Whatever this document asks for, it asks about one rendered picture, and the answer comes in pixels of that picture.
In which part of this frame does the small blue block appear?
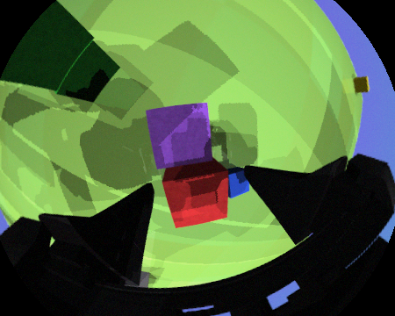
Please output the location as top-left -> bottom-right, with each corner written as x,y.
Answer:
228,168 -> 250,199

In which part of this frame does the yellow cube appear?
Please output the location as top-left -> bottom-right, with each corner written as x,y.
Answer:
353,76 -> 370,94

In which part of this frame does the red block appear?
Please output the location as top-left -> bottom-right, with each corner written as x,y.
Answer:
162,157 -> 229,228

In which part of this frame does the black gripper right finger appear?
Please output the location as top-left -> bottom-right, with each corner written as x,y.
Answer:
244,155 -> 348,245

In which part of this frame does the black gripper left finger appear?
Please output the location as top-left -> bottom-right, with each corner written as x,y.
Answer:
39,183 -> 154,287

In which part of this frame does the purple block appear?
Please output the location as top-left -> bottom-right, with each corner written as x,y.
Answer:
146,102 -> 212,169

